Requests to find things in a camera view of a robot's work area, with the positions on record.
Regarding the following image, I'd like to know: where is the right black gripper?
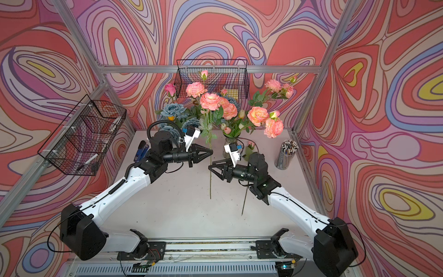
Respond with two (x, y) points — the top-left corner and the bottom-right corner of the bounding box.
(208, 157), (257, 184)

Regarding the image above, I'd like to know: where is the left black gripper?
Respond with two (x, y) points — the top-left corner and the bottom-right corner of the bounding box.
(161, 144), (212, 170)

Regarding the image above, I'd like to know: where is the light pink rose stem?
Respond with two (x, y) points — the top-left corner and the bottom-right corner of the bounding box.
(241, 140), (256, 215)

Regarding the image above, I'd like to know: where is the pink peach rose spray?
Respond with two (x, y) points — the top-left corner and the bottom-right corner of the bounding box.
(185, 70), (226, 200)

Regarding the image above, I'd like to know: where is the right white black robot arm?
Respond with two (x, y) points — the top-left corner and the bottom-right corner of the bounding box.
(208, 152), (358, 277)

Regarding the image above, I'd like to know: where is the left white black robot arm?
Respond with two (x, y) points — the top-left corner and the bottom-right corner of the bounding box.
(56, 120), (213, 261)

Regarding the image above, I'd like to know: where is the clear glass vase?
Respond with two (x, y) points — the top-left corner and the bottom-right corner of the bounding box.
(224, 137), (238, 152)

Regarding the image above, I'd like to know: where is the peach rose bouquet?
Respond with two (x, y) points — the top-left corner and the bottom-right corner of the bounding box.
(213, 76), (297, 139)

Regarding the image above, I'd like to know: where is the blue rose bouquet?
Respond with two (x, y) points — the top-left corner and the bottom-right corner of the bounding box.
(157, 103), (207, 136)

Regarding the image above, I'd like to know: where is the blue black stapler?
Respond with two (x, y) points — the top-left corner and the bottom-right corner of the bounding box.
(134, 140), (150, 163)

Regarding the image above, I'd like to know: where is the metal mesh pencil cup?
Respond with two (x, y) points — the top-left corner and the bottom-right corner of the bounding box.
(275, 140), (299, 170)

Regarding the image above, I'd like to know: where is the magenta rose bud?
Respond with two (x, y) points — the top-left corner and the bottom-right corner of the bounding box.
(165, 83), (177, 100)

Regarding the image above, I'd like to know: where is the yellow sponge in basket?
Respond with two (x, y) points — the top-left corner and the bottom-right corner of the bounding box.
(225, 89), (239, 100)

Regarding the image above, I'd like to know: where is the white marker in basket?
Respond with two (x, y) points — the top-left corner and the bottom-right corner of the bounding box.
(76, 154), (98, 172)

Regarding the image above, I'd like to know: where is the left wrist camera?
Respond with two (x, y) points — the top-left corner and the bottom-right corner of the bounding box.
(182, 126), (200, 151)

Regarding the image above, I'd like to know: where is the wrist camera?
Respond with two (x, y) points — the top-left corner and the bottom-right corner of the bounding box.
(224, 143), (242, 167)
(182, 126), (200, 151)

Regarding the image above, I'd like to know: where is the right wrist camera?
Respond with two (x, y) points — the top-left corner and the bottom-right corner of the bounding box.
(224, 143), (242, 167)

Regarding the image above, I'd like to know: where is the back black wire basket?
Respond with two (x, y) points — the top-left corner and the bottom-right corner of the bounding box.
(174, 58), (250, 100)

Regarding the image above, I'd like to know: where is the black wire basket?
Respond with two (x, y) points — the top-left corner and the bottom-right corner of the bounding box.
(38, 95), (127, 176)
(174, 58), (250, 100)

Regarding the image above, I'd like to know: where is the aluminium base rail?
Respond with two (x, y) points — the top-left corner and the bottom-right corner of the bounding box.
(61, 236), (329, 277)

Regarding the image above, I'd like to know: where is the left black wire basket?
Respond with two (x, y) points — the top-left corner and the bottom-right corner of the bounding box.
(38, 95), (127, 176)

